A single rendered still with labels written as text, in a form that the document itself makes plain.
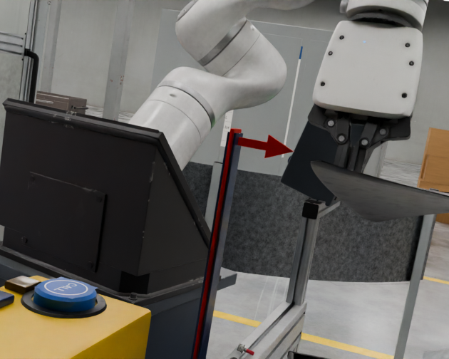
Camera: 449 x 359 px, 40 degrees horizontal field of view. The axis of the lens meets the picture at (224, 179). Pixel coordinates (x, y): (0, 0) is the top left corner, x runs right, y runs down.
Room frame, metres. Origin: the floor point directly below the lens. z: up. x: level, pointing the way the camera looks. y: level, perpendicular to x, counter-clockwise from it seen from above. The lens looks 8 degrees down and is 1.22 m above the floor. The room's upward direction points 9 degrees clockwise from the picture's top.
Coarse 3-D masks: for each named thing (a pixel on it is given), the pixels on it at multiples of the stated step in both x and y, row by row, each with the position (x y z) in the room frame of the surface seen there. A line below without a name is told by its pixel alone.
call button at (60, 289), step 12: (36, 288) 0.38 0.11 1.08; (48, 288) 0.38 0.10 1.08; (60, 288) 0.39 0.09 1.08; (72, 288) 0.39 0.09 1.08; (84, 288) 0.39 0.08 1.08; (36, 300) 0.38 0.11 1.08; (48, 300) 0.37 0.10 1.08; (60, 300) 0.37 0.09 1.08; (72, 300) 0.37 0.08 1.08; (84, 300) 0.38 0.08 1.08
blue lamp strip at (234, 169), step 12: (228, 168) 0.61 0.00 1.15; (228, 180) 0.61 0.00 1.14; (228, 192) 0.62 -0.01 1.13; (228, 204) 0.62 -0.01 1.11; (228, 216) 0.63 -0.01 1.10; (216, 252) 0.61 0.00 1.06; (216, 264) 0.61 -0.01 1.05; (216, 276) 0.62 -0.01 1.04; (216, 288) 0.63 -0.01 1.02; (204, 324) 0.61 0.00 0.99; (204, 336) 0.61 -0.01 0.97; (204, 348) 0.62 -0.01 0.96
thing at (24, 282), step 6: (18, 276) 0.41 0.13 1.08; (24, 276) 0.41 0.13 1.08; (6, 282) 0.40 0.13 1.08; (12, 282) 0.40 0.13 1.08; (18, 282) 0.40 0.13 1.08; (24, 282) 0.40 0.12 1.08; (30, 282) 0.40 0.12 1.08; (36, 282) 0.40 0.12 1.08; (6, 288) 0.40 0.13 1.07; (12, 288) 0.39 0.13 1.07; (18, 288) 0.39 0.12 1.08; (24, 288) 0.39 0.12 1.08; (30, 288) 0.40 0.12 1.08
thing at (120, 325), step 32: (0, 288) 0.40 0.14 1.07; (0, 320) 0.35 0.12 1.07; (32, 320) 0.35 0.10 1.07; (64, 320) 0.36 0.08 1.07; (96, 320) 0.37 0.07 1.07; (128, 320) 0.38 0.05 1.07; (0, 352) 0.31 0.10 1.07; (32, 352) 0.31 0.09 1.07; (64, 352) 0.32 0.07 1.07; (96, 352) 0.34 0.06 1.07; (128, 352) 0.38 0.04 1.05
